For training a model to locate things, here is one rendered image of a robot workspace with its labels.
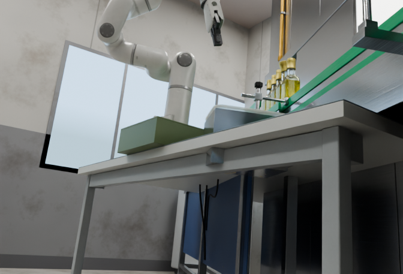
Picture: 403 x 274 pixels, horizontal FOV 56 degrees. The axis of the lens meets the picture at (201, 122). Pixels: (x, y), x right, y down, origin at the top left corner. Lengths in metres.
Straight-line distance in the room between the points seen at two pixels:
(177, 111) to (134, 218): 3.16
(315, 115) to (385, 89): 0.15
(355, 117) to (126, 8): 0.95
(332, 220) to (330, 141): 0.15
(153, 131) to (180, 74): 0.29
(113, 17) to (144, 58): 0.18
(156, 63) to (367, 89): 0.83
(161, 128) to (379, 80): 0.68
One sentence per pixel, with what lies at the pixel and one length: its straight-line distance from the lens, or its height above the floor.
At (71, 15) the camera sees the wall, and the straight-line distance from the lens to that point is 4.67.
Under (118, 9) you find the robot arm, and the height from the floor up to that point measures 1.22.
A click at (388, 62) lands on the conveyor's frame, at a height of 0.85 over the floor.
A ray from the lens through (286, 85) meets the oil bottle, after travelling 1.45.
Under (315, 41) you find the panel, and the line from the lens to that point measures 1.66.
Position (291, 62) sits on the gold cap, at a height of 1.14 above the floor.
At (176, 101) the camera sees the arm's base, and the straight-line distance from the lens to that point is 1.40.
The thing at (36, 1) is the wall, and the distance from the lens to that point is 4.63.
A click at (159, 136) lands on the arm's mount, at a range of 1.23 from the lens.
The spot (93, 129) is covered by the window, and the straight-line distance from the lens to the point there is 4.33.
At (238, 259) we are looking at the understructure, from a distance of 1.37.
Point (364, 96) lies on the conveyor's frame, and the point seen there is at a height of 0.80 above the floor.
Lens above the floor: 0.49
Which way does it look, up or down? 16 degrees up
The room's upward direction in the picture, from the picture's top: 5 degrees clockwise
